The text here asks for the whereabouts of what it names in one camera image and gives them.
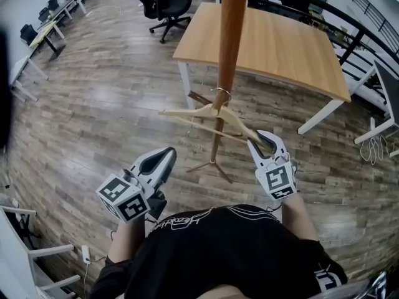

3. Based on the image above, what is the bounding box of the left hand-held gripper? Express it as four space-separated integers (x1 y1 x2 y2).
95 146 178 224

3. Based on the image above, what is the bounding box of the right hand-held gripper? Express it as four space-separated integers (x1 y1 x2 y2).
247 130 297 201

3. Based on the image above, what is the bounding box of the light wooden hanger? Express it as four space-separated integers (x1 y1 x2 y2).
158 87 272 151

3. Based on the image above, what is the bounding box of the brown wooden coat rack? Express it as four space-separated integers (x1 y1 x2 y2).
186 0 250 184

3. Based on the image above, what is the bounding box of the person's left forearm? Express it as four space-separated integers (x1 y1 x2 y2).
107 219 147 265

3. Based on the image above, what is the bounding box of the person's right forearm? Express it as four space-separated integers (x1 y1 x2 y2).
281 193 320 243

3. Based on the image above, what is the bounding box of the wooden table with white legs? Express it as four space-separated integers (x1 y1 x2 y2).
172 1 352 136

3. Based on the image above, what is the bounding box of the person's black printed shirt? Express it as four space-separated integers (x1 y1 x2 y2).
89 204 349 299

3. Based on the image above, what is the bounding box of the dark table with white legs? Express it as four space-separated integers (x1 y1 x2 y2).
354 60 399 159

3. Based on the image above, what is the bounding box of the black metal railing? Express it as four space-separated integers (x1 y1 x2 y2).
249 0 399 75

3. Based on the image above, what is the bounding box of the black office chair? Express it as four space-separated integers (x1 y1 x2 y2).
124 0 193 44

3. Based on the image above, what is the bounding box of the wooden desk with black legs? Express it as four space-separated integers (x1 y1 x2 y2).
29 20 67 62

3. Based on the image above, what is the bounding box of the long white desk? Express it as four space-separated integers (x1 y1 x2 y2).
37 0 88 28

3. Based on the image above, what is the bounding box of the long wooden desk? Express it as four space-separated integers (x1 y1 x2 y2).
19 0 117 47

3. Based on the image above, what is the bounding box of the white floor cable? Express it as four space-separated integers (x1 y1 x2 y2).
360 135 391 166

